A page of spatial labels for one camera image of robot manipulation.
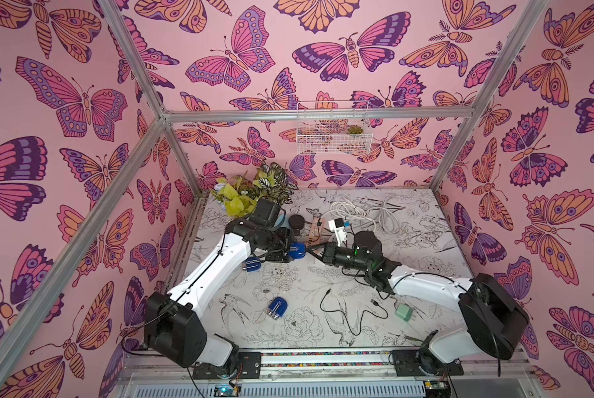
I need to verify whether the orange power strip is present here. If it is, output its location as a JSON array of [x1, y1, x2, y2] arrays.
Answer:
[[307, 217, 329, 246]]

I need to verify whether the black usb cable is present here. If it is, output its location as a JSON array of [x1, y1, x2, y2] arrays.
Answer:
[[296, 216, 338, 255], [319, 287, 390, 338]]

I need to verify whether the green charger adapter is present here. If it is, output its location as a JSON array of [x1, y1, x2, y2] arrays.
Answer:
[[395, 304, 414, 322]]

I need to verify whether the blue clip bottom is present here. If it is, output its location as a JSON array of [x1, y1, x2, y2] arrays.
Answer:
[[266, 297, 288, 320]]

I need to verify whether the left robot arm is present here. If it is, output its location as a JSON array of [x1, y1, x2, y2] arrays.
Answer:
[[144, 199, 291, 376]]

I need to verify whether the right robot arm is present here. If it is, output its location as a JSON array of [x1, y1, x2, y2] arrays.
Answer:
[[307, 232, 529, 375]]

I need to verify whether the potted green plant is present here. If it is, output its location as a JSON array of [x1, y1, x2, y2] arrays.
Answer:
[[211, 163, 298, 217]]

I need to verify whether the small succulent in basket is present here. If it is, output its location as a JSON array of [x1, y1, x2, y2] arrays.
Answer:
[[347, 125, 364, 135]]

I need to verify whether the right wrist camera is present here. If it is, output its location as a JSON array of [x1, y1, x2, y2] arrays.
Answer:
[[328, 218, 350, 247]]

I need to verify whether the white coiled cable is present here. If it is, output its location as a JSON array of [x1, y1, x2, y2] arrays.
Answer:
[[326, 198, 408, 235]]

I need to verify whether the white wire basket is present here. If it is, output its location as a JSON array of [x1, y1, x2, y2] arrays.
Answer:
[[294, 108, 373, 157]]

